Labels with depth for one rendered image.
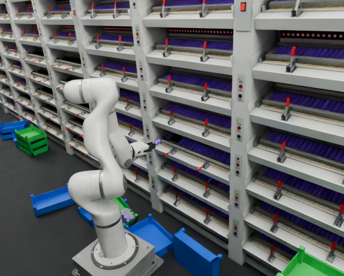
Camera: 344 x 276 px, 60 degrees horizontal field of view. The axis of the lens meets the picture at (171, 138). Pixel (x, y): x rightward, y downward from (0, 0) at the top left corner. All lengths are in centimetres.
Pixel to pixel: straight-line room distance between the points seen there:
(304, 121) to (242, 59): 36
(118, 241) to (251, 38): 101
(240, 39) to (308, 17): 28
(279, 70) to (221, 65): 28
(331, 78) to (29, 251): 196
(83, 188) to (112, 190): 11
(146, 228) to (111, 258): 74
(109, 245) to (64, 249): 80
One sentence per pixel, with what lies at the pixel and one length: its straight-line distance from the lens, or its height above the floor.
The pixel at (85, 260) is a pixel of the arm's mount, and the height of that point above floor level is 38.
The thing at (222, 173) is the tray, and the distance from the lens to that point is 165.
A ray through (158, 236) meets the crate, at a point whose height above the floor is 0.
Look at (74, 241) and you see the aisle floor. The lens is 220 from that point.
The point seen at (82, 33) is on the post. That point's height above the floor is 123.
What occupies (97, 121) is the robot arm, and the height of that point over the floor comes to 99.
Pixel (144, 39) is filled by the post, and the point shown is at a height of 122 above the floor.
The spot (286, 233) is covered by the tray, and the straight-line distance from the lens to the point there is 162.
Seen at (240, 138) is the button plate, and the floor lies 80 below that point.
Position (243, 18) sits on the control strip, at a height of 133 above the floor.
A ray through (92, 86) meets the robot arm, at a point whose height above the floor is 112.
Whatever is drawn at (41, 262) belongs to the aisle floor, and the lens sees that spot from 215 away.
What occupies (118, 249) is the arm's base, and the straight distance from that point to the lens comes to 142.
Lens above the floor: 141
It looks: 25 degrees down
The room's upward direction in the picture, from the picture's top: 4 degrees counter-clockwise
